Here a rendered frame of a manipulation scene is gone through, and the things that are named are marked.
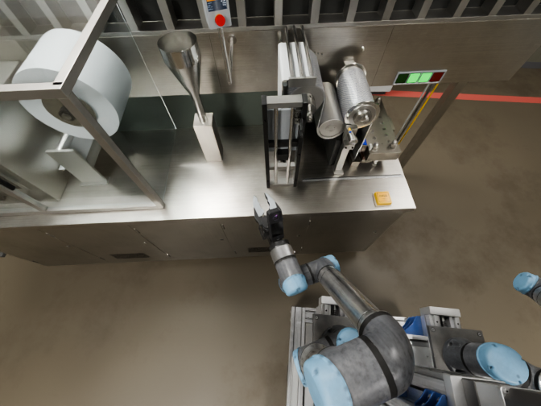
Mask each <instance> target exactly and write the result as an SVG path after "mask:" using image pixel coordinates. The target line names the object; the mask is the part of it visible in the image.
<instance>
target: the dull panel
mask: <svg viewBox="0 0 541 406"><path fill-rule="evenodd" d="M262 95H267V96H278V91H262V92H244V93H209V94H200V98H201V101H202V103H203V106H204V111H205V113H213V115H214V118H215V121H216V124H217V127H219V126H253V125H263V123H262ZM161 98H162V99H163V102H164V104H165V106H166V107H167V110H168V113H169V114H170V116H171V119H172V121H173V122H174V124H175V126H176V129H183V128H193V123H194V117H195V114H196V110H195V107H194V105H193V102H192V99H191V96H190V95H172V96H161Z"/></svg>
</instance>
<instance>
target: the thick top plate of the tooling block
mask: <svg viewBox="0 0 541 406"><path fill-rule="evenodd" d="M379 107H380V114H379V115H378V117H377V119H376V120H375V121H374V122H373V123H372V125H371V127H370V129H369V132H368V134H367V136H366V137H365V140H366V143H367V148H366V150H365V152H364V155H365V160H366V161H375V160H396V159H397V158H398V157H399V155H400V154H401V151H400V148H399V145H398V144H397V147H396V148H395V149H390V148H389V144H390V143H391V142H392V141H393V140H397V139H396V138H395V135H394V132H393V129H392V126H391V124H390V120H389V118H388V116H387V114H386V110H385V108H384V105H383V103H382V100H381V103H380V106H379ZM376 142H378V143H379V149H378V151H371V150H369V148H368V146H369V145H370V144H372V146H373V145H374V143H376Z"/></svg>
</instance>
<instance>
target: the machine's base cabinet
mask: <svg viewBox="0 0 541 406"><path fill-rule="evenodd" d="M404 213H405V212H400V213H366V214H349V215H332V216H315V217H284V218H283V232H284V238H283V240H284V239H287V240H288V241H289V243H290V245H291V247H292V250H293V251H295V255H297V254H314V253H331V252H348V251H365V250H366V249H367V248H368V247H369V246H370V245H371V244H372V243H374V242H375V241H376V240H377V239H378V238H379V237H380V236H381V235H382V234H383V233H384V232H385V231H386V230H387V229H388V228H389V227H390V226H391V225H392V224H393V223H394V222H396V221H397V220H398V219H399V218H400V217H401V216H402V215H403V214H404ZM269 246H270V244H269V242H268V240H267V239H264V240H262V236H261V234H260V231H259V229H258V223H257V222H256V221H255V219H246V220H229V221H212V222H178V223H161V224H144V225H127V226H93V227H76V228H59V229H42V230H8V231H0V252H2V253H5V254H8V255H13V256H15V257H18V258H20V259H25V260H28V261H31V262H34V263H38V264H41V265H44V266H62V265H79V264H96V263H129V262H146V261H163V260H180V259H213V258H230V257H247V256H264V255H271V252H270V249H269Z"/></svg>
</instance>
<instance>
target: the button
mask: <svg viewBox="0 0 541 406"><path fill-rule="evenodd" d="M374 197H375V201H376V203H377V205H391V204H392V201H391V198H390V194H389V191H385V192H375V193H374Z"/></svg>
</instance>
